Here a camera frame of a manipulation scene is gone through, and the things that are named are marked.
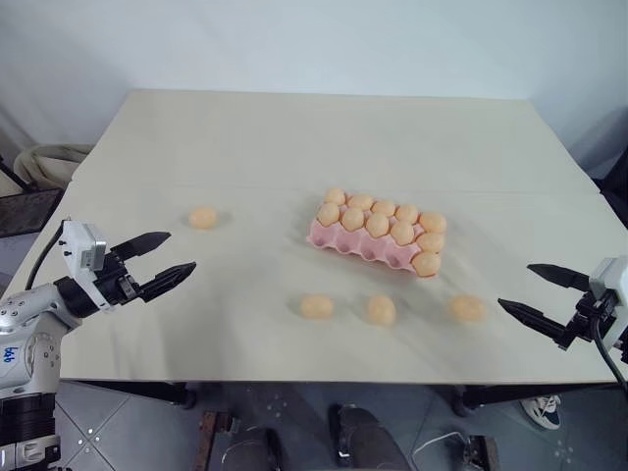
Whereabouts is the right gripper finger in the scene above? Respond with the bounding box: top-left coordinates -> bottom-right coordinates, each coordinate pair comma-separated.
525,262 -> 593,293
497,296 -> 570,341

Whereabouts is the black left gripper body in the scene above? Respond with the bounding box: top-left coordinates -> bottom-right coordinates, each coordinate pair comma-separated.
93,249 -> 148,310

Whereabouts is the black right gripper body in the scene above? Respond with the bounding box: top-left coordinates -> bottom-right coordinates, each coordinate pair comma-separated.
557,288 -> 618,351

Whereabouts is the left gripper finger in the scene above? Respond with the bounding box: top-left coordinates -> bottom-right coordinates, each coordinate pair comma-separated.
110,232 -> 174,262
138,261 -> 198,303

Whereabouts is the pink egg tray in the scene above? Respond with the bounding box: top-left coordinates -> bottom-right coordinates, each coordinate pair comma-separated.
307,189 -> 445,282

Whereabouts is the white and navy sneaker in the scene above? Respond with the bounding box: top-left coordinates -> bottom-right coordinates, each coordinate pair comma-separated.
519,393 -> 563,432

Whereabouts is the black ribbed mat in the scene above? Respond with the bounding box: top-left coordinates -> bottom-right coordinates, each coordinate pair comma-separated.
0,187 -> 64,237

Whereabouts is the black tripod leg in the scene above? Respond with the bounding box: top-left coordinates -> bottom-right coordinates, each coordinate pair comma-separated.
0,153 -> 26,189

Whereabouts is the rusty metal bar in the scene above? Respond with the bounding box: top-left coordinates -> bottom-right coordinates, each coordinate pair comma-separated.
197,410 -> 233,471

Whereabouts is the dark rounded shape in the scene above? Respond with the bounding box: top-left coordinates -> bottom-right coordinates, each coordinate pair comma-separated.
327,402 -> 422,471
215,425 -> 285,471

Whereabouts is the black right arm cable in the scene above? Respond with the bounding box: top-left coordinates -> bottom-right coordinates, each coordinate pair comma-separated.
590,313 -> 628,385

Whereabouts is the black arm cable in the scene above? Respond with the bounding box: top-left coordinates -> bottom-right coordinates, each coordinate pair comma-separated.
590,313 -> 628,385
24,229 -> 69,295

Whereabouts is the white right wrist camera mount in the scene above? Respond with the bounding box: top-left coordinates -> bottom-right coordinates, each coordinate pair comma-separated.
587,256 -> 628,352

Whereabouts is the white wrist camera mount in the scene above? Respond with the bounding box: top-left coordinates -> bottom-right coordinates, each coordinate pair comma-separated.
57,219 -> 110,312
587,256 -> 628,352

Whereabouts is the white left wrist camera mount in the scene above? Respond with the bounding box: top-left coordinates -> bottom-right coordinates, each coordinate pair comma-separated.
57,219 -> 110,312

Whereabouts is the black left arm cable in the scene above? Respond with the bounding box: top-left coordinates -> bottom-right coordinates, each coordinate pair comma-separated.
24,229 -> 69,295

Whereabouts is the beige coiled hose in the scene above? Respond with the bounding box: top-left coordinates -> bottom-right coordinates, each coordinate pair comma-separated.
13,142 -> 93,191

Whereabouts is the dark floor bracket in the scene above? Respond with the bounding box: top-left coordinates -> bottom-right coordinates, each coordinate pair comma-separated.
463,433 -> 502,471

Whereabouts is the white floor cable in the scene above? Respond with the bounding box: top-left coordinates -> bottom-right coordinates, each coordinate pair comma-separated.
414,430 -> 473,455

